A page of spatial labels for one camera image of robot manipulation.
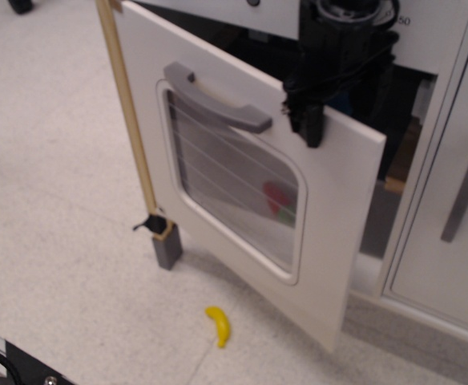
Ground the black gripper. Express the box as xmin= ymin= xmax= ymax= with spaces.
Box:
xmin=283 ymin=15 xmax=399 ymax=148

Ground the white oven door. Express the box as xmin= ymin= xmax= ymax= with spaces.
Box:
xmin=114 ymin=1 xmax=385 ymax=351

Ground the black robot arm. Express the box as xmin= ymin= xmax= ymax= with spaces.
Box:
xmin=283 ymin=1 xmax=400 ymax=148

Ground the dark grey oven tray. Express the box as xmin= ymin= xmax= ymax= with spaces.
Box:
xmin=227 ymin=31 xmax=428 ymax=136

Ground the red green toy pepper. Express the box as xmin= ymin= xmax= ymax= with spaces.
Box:
xmin=263 ymin=181 xmax=296 ymax=226

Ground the white toy kitchen cabinet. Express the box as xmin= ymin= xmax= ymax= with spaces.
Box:
xmin=97 ymin=1 xmax=468 ymax=342

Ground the white cupboard door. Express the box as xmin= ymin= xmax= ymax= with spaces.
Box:
xmin=379 ymin=0 xmax=468 ymax=336

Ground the grey cabinet foot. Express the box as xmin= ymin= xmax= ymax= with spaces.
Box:
xmin=152 ymin=225 xmax=183 ymax=270

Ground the yellow toy banana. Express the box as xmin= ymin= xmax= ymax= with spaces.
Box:
xmin=205 ymin=306 xmax=231 ymax=348

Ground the black caster wheel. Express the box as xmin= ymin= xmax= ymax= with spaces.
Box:
xmin=8 ymin=0 xmax=34 ymax=14

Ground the grey oven door handle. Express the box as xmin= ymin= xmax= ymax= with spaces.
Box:
xmin=163 ymin=62 xmax=272 ymax=134

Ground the silver cupboard door handle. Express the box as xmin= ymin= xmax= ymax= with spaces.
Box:
xmin=441 ymin=166 xmax=468 ymax=242

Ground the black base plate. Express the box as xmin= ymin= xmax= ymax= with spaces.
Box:
xmin=5 ymin=341 xmax=75 ymax=385

